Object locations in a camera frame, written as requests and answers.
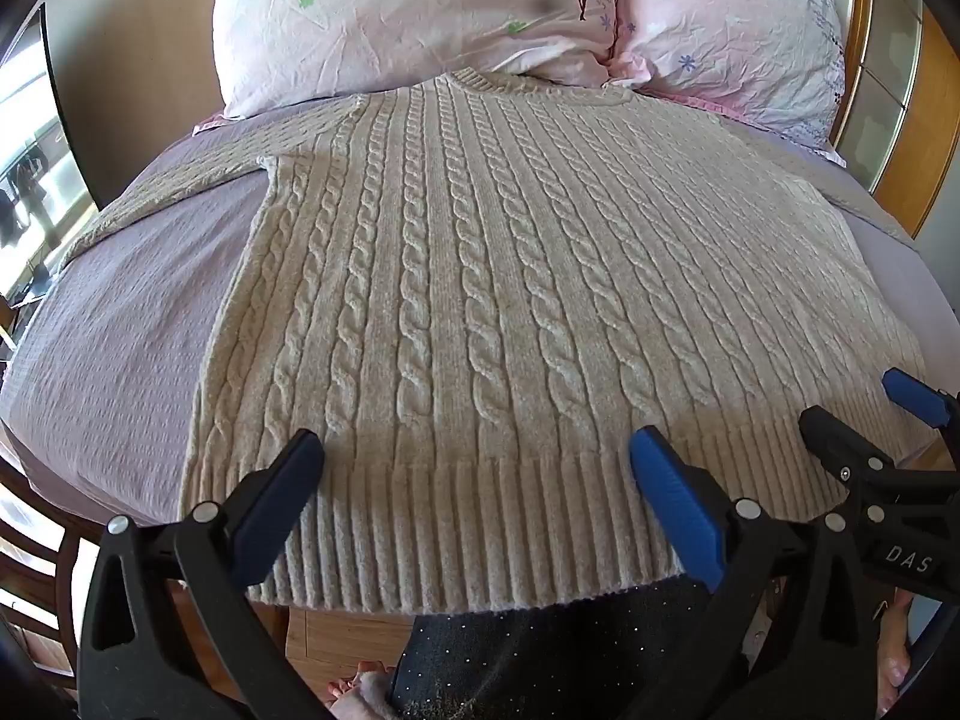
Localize lilac bed sheet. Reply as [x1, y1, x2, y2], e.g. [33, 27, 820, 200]
[0, 97, 942, 530]

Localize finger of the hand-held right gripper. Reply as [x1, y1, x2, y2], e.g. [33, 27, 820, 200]
[798, 404, 960, 512]
[883, 368, 960, 437]

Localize cream cable-knit sweater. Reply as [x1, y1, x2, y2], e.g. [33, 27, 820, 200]
[58, 67, 938, 610]

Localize person's bare foot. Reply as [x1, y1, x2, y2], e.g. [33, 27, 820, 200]
[325, 660, 400, 720]

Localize pink floral pillow with tree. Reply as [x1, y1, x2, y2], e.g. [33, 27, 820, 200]
[205, 0, 625, 121]

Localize person's leg in dark pants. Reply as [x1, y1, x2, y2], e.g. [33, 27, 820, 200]
[388, 576, 752, 720]

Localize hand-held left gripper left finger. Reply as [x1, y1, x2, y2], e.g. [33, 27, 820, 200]
[77, 428, 326, 720]

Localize person's right hand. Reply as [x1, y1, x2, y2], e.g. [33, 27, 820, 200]
[876, 589, 917, 718]

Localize wooden chair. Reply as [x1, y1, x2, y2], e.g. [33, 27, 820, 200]
[0, 442, 102, 691]

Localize glass window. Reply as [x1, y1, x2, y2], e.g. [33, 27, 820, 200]
[0, 19, 98, 316]

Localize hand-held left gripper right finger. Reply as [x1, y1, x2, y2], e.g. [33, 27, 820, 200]
[628, 425, 893, 720]

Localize wooden wardrobe with glass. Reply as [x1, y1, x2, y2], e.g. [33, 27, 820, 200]
[825, 0, 960, 241]

